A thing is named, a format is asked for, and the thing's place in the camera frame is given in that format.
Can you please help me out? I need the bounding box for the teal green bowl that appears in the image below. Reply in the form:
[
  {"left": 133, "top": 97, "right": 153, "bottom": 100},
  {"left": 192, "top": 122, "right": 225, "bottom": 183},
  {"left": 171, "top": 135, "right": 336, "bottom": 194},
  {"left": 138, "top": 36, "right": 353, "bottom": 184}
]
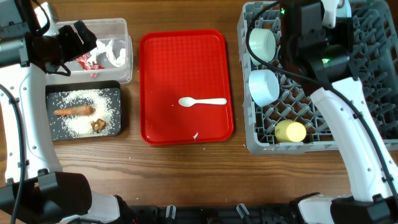
[{"left": 249, "top": 28, "right": 276, "bottom": 62}]

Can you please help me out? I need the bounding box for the white rice pile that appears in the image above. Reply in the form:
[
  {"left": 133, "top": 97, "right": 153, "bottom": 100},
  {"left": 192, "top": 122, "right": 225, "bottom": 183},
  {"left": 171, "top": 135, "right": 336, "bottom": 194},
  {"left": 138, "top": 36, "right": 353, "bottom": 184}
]
[{"left": 48, "top": 88, "right": 121, "bottom": 138}]

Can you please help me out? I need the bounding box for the red snack wrapper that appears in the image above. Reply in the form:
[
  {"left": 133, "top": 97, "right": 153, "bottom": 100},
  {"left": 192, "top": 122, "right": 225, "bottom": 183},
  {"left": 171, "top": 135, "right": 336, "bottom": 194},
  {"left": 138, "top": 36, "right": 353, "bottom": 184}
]
[{"left": 75, "top": 54, "right": 104, "bottom": 70}]

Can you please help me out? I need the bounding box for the orange carrot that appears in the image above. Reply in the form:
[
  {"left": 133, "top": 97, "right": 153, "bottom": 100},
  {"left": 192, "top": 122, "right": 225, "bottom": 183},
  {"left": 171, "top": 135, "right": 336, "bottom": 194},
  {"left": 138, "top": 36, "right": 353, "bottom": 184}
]
[{"left": 53, "top": 105, "right": 95, "bottom": 116}]

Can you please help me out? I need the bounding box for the white tissue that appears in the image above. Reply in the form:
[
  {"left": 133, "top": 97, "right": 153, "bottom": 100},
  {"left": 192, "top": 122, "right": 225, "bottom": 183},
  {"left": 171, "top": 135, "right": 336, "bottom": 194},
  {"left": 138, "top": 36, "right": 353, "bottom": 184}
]
[
  {"left": 105, "top": 39, "right": 127, "bottom": 68},
  {"left": 87, "top": 40, "right": 106, "bottom": 64}
]

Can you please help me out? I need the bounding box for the light blue bowl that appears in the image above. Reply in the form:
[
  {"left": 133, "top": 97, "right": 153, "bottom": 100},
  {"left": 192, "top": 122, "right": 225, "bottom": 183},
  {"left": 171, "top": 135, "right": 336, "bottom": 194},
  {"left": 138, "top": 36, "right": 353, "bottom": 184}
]
[{"left": 249, "top": 70, "right": 280, "bottom": 107}]

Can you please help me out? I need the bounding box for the red serving tray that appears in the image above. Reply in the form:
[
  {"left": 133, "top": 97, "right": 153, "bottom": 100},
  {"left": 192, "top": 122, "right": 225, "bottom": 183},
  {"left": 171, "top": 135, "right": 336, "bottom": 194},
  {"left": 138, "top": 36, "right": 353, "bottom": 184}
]
[{"left": 139, "top": 29, "right": 234, "bottom": 146}]

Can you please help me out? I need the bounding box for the black plastic tray bin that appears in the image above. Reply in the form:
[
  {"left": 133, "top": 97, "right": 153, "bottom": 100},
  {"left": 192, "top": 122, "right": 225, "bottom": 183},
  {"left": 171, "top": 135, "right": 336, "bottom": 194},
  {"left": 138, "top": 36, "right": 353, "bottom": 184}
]
[{"left": 45, "top": 80, "right": 123, "bottom": 142}]

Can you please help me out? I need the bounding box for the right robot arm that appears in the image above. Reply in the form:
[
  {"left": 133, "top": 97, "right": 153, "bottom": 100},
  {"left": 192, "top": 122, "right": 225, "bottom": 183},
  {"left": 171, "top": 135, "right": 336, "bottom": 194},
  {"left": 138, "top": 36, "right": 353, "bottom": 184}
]
[{"left": 279, "top": 1, "right": 397, "bottom": 223}]

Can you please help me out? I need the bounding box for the yellow plastic cup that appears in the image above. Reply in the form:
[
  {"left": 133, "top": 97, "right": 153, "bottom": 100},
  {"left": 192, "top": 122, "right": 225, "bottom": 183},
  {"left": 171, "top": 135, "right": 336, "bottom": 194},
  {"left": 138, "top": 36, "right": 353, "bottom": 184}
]
[{"left": 275, "top": 120, "right": 307, "bottom": 142}]

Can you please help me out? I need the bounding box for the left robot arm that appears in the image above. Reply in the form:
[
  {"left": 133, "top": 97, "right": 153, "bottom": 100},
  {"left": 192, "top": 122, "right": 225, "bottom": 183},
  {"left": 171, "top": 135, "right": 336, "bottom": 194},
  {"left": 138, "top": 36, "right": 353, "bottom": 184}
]
[{"left": 1, "top": 0, "right": 137, "bottom": 223}]

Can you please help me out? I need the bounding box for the clear plastic bin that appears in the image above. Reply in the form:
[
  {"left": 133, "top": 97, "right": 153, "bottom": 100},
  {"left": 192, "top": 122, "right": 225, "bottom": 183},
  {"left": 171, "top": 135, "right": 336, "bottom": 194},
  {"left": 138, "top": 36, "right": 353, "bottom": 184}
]
[{"left": 46, "top": 18, "right": 133, "bottom": 85}]

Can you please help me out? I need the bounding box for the brown food scrap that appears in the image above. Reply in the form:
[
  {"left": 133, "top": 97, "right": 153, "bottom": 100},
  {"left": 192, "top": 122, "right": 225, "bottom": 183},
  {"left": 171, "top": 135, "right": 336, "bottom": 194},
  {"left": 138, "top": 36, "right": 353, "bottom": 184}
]
[{"left": 90, "top": 119, "right": 106, "bottom": 133}]

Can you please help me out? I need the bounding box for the grey dishwasher rack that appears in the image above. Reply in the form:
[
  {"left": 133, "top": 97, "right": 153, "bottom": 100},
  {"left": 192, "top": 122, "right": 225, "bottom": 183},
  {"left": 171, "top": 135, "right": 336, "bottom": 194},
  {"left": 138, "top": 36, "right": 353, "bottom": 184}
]
[{"left": 237, "top": 1, "right": 397, "bottom": 154}]

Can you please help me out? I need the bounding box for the white plastic spoon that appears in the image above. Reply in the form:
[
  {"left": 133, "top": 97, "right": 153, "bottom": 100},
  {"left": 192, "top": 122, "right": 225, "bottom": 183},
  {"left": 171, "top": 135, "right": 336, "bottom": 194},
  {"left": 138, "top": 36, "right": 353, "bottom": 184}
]
[{"left": 178, "top": 96, "right": 227, "bottom": 107}]

